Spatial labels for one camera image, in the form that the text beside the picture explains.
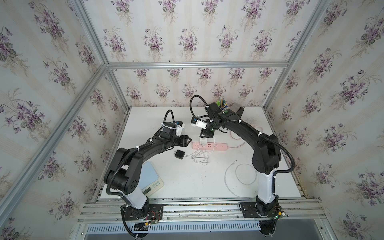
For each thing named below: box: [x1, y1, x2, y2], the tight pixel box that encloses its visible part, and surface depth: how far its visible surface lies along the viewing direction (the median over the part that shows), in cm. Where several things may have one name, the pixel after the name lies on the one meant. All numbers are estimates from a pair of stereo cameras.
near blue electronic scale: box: [138, 161, 165, 197], surface depth 82 cm
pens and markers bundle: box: [216, 96, 229, 111], surface depth 110 cm
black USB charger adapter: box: [173, 149, 185, 160], surface depth 94 cm
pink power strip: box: [192, 142, 228, 151], surface depth 97 cm
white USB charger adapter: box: [200, 137, 208, 147], surface depth 95 cm
